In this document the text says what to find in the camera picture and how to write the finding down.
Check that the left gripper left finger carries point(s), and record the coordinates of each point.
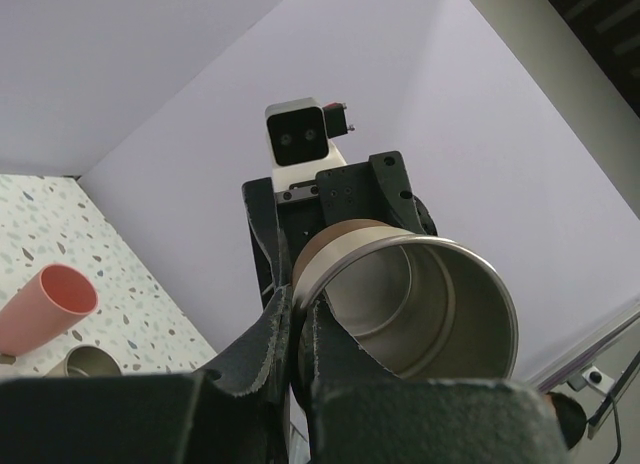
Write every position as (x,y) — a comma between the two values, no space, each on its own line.
(234,409)

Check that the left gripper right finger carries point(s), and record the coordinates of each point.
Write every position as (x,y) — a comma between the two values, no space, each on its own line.
(360,412)

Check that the steel cup with cork base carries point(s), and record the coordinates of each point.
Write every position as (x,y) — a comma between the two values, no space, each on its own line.
(422,306)

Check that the pink plastic cup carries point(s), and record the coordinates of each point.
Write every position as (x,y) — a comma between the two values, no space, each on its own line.
(50,303)

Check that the steel cup middle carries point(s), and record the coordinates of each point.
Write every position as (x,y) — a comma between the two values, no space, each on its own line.
(86,361)

